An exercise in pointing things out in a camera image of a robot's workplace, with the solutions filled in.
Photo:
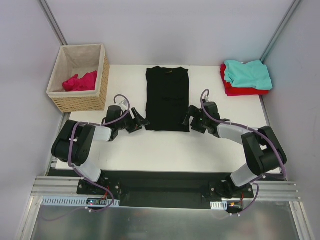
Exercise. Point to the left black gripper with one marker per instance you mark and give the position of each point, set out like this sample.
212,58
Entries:
133,122

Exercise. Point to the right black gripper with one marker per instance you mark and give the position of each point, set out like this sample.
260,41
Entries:
195,120

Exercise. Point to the black t shirt with flower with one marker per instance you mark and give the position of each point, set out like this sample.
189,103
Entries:
167,99

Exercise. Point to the red t shirt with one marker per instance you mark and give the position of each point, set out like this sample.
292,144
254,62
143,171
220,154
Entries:
231,91

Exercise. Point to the teal t shirt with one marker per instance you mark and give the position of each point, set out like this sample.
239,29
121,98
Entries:
253,74

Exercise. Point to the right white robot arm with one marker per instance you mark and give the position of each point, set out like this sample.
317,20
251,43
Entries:
262,149

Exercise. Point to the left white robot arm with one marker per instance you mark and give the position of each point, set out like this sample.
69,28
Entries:
73,143

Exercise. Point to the magenta t shirt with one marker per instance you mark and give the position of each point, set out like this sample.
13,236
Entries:
76,84

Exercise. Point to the wicker basket with liner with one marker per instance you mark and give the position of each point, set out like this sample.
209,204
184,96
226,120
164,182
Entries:
79,60

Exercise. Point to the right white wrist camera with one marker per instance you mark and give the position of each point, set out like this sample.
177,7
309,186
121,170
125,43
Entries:
205,99

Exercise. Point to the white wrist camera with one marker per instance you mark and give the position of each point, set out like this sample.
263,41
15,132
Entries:
124,105
205,99

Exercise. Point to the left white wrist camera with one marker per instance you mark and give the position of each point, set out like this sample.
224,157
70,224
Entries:
124,105

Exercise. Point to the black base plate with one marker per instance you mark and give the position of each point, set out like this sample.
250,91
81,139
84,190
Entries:
172,190

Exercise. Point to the right grey cable duct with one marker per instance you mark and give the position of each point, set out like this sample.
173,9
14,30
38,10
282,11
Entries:
226,205

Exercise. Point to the grey cable duct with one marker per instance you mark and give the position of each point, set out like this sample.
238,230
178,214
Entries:
226,205
66,201

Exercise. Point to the aluminium rail frame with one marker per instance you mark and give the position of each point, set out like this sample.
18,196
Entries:
282,191

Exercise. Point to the left grey cable duct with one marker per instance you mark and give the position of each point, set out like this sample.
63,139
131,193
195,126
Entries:
66,201

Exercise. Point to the left corner aluminium post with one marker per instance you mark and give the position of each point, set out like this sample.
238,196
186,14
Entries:
53,22

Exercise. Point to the corner aluminium post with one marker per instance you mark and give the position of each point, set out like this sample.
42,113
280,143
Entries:
53,22
280,29

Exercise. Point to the right corner aluminium post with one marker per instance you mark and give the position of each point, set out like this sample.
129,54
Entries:
280,29

